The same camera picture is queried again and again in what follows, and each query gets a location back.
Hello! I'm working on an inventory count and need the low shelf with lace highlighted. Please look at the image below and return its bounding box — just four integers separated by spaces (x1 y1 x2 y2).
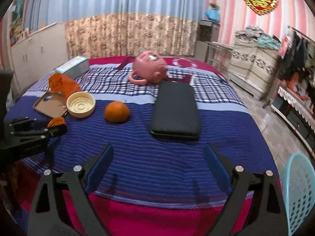
270 85 314 158

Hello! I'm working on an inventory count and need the brown rectangular tray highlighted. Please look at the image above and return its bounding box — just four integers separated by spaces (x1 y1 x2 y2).
33 92 67 118

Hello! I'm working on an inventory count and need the small metal side table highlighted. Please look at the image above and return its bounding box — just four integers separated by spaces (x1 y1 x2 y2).
206 41 233 70

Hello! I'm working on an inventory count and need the blue and floral curtain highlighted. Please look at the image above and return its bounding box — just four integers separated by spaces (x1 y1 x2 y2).
24 0 206 58

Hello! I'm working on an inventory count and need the light blue laundry basket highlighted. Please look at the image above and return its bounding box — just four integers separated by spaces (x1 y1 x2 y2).
281 152 314 235

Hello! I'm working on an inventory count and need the cream round plastic bowl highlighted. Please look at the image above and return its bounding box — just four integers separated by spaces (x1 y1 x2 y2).
66 92 95 118

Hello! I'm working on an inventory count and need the light blue tissue box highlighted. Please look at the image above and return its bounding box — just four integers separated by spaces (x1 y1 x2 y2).
55 56 90 79

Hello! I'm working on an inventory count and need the grey water dispenser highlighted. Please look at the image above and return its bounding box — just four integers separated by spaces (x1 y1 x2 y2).
194 20 220 62

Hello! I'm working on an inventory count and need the black rectangular pouch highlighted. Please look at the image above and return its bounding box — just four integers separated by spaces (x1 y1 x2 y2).
150 82 201 141

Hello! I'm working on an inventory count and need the pile of folded clothes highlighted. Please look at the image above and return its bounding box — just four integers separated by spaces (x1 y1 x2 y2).
235 26 281 50

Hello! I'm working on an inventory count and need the blue covered water bottle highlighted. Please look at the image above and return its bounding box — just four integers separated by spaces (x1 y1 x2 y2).
205 9 221 22

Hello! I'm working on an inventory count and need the striped blue red bedspread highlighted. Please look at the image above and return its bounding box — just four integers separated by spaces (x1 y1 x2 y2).
12 57 278 235

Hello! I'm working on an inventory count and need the white cabinet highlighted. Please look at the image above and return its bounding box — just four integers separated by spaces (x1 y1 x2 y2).
10 22 68 92

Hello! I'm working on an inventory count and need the orange plastic mesh bag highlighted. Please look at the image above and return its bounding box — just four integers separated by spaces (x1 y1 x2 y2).
48 73 81 99

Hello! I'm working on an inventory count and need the clothes rack with garments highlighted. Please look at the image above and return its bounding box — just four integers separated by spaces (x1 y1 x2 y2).
263 26 314 110

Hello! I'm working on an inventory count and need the patterned cloth covered chest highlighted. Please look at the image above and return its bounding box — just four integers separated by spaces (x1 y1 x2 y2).
228 38 278 100

